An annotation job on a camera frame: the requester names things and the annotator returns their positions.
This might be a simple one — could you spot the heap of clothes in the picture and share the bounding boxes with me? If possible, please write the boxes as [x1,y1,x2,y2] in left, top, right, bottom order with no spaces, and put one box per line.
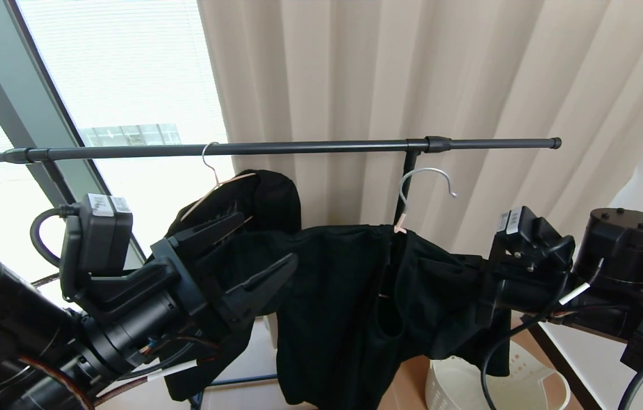
[196,224,513,410]

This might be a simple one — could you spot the beige curtain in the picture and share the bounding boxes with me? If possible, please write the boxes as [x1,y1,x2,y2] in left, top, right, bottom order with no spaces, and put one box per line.
[199,0,643,257]

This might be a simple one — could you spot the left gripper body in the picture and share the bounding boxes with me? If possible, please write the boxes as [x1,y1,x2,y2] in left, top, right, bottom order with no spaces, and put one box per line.
[80,239,238,374]

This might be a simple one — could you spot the white laundry basket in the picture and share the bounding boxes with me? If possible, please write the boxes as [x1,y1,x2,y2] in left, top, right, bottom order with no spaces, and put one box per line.
[425,342,571,410]

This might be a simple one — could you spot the black clothes rack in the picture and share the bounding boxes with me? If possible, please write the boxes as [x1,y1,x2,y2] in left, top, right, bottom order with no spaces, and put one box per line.
[0,137,562,410]

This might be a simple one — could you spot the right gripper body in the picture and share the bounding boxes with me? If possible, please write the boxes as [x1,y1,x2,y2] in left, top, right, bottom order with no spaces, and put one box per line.
[478,266,642,342]

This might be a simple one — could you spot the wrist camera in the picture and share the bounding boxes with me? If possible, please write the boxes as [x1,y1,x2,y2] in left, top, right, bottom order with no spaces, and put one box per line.
[489,206,576,275]
[60,194,181,311]

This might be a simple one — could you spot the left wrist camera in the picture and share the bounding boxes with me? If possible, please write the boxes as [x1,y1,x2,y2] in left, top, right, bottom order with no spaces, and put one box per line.
[60,194,181,311]

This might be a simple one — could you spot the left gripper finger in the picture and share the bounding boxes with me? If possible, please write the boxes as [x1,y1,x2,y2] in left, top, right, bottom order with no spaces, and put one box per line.
[222,253,299,332]
[168,212,247,260]

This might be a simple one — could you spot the black garment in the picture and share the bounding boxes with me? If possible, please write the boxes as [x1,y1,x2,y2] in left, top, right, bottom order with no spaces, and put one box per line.
[159,169,303,403]

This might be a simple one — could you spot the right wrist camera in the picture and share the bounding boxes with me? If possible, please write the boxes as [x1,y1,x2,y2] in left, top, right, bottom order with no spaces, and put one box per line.
[489,206,576,275]

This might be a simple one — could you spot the pink clothes hanger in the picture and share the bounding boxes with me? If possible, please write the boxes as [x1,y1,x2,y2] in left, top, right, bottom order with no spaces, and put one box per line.
[181,142,257,224]
[394,167,458,235]

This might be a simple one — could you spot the window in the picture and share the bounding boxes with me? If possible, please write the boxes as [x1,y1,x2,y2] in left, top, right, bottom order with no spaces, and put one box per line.
[0,0,237,311]

